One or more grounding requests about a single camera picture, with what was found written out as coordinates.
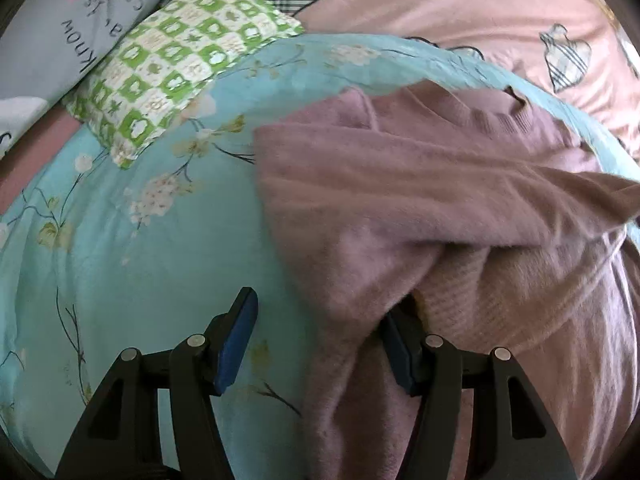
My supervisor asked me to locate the grey printed pillow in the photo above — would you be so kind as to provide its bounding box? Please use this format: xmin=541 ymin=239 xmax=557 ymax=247
xmin=0 ymin=0 xmax=177 ymax=158

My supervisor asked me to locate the pink knit sweater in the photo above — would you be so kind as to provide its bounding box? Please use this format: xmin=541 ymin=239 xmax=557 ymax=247
xmin=254 ymin=79 xmax=640 ymax=480

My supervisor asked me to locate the green checkered pillow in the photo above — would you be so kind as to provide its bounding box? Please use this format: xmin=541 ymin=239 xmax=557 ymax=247
xmin=61 ymin=0 xmax=304 ymax=170

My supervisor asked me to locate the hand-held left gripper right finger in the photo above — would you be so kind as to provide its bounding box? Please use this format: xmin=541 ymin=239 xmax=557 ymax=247
xmin=382 ymin=304 xmax=582 ymax=480

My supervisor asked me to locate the pink bedsheet with plaid hearts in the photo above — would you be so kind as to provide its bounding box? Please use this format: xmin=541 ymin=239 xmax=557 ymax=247
xmin=0 ymin=0 xmax=640 ymax=213

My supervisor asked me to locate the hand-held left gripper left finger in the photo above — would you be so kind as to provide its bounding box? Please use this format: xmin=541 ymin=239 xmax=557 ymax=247
xmin=54 ymin=286 xmax=259 ymax=480

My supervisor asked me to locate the teal floral blanket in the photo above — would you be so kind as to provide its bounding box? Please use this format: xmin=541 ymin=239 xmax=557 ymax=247
xmin=0 ymin=31 xmax=640 ymax=479

